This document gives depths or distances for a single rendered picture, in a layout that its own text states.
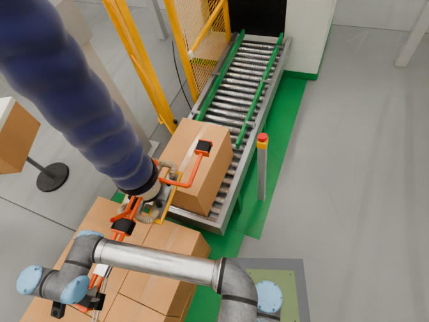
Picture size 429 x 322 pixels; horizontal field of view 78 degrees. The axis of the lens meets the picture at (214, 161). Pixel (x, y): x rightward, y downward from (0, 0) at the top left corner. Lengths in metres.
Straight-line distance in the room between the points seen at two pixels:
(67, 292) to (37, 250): 2.42
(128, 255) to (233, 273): 0.36
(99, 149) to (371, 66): 3.64
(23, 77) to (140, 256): 0.63
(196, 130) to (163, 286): 1.16
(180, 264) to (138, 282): 1.25
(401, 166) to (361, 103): 0.88
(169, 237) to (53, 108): 1.47
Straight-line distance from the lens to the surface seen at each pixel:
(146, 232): 2.25
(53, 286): 1.08
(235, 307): 0.91
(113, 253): 1.02
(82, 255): 1.07
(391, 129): 3.50
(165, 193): 1.57
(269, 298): 1.50
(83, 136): 1.05
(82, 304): 1.47
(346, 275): 2.67
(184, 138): 2.06
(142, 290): 2.16
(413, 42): 4.06
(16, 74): 0.90
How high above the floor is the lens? 2.54
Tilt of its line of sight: 57 degrees down
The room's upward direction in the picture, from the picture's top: 16 degrees counter-clockwise
